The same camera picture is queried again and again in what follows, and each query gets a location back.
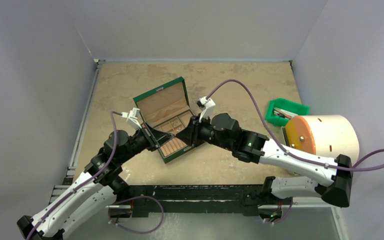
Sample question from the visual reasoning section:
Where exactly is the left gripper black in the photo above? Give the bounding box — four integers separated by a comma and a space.
118, 121, 174, 164

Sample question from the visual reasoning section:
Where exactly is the green ring tray insert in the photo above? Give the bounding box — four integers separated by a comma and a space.
152, 110, 196, 158

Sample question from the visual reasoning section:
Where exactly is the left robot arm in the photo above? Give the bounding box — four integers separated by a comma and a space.
17, 123, 175, 240

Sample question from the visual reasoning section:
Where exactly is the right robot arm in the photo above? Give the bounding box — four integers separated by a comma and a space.
175, 113, 353, 208

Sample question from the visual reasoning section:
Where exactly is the green jewelry box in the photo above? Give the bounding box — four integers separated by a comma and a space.
132, 76, 210, 165

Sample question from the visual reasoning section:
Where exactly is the green plastic bin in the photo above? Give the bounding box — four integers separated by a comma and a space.
265, 98, 310, 127

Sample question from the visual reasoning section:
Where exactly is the white cylinder orange lid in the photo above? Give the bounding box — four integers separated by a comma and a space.
284, 115, 360, 165

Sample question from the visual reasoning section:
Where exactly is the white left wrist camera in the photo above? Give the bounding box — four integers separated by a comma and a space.
121, 107, 142, 130

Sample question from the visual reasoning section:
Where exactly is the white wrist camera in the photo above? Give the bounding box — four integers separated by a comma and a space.
121, 107, 142, 130
196, 96, 216, 123

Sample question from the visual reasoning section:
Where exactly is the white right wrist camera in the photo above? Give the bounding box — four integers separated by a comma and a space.
196, 96, 216, 123

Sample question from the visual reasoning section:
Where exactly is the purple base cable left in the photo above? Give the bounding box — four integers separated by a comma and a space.
108, 196, 165, 235

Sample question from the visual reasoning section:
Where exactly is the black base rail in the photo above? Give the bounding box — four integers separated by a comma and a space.
116, 184, 291, 220

